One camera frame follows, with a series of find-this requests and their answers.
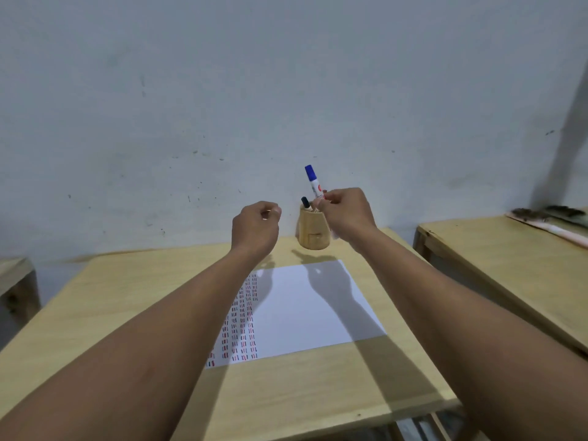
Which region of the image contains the person's right forearm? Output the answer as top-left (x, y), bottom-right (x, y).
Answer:
top-left (350, 228), bottom-right (588, 441)

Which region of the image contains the person's left forearm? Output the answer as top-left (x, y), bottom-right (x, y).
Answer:
top-left (0, 243), bottom-right (267, 441)

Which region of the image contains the white paper sheet with marks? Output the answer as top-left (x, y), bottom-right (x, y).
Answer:
top-left (205, 260), bottom-right (387, 369)

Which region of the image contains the person's right hand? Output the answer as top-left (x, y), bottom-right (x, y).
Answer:
top-left (313, 187), bottom-right (379, 248)

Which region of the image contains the light wooden side table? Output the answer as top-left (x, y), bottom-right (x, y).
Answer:
top-left (413, 211), bottom-right (588, 356)

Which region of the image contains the person's left hand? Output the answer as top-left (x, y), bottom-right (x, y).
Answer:
top-left (231, 201), bottom-right (282, 256)

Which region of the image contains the wooden pen holder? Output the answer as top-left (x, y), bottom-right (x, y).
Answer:
top-left (298, 204), bottom-right (331, 249)

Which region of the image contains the blue capped white marker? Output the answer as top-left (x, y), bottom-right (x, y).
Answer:
top-left (304, 164), bottom-right (326, 201)

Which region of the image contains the feather duster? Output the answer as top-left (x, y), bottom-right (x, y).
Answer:
top-left (505, 205), bottom-right (588, 249)

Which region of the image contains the light wooden bench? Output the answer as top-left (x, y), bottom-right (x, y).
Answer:
top-left (0, 257), bottom-right (41, 331)

